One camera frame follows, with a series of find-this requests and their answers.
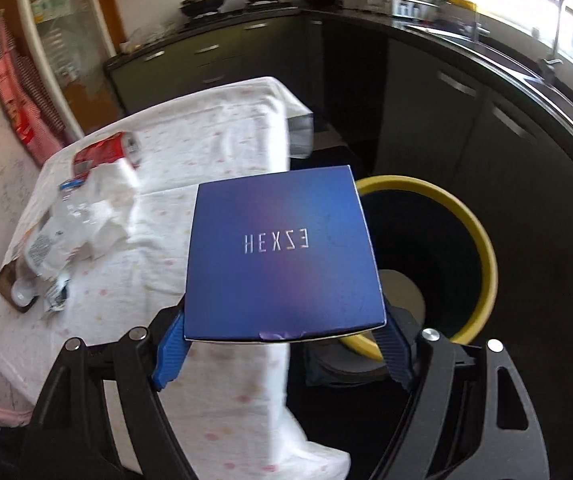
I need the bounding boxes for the white printed wrapper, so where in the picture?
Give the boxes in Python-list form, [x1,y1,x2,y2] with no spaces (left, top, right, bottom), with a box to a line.
[41,275,72,313]

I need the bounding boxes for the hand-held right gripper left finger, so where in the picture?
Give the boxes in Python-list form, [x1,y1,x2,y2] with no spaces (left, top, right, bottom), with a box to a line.
[19,300,200,480]

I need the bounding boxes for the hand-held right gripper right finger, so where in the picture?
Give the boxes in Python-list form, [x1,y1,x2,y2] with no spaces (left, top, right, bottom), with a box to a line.
[367,305,552,480]

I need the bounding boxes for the clear plastic bags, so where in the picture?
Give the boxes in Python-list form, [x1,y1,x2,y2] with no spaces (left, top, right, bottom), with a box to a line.
[121,25,177,53]

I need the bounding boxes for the steel kitchen sink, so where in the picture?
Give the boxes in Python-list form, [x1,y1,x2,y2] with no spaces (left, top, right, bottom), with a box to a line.
[411,25,573,111]

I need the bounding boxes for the blue cardboard box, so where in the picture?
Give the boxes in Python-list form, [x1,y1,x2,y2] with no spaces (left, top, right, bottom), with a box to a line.
[182,165,387,346]

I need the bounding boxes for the black bin with yellow rim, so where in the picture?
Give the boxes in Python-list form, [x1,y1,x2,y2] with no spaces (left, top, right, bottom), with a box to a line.
[339,175,498,363]

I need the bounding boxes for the red checked hanging cloth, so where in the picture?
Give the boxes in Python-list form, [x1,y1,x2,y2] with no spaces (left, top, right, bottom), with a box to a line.
[0,10,67,166]

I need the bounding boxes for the black wok with lid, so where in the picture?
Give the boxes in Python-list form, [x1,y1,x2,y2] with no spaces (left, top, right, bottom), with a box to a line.
[179,0,227,18]

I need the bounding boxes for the white tissue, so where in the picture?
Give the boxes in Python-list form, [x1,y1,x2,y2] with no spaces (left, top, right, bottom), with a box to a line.
[86,160,140,261]

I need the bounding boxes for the red drink can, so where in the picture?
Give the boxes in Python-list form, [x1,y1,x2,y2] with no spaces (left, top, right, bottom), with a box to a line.
[72,131,142,181]

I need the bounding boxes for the gas stove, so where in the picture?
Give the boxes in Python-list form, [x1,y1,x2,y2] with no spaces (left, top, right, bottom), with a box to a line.
[181,2,307,28]

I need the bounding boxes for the small steel faucet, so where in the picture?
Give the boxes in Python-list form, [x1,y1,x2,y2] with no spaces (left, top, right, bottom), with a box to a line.
[449,0,482,43]

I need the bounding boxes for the tall steel faucet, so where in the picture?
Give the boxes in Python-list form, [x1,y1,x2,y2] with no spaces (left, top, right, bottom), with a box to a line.
[539,0,573,81]

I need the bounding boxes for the green lower kitchen cabinets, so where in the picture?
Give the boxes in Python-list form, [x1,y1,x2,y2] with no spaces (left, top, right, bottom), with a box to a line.
[104,12,573,261]

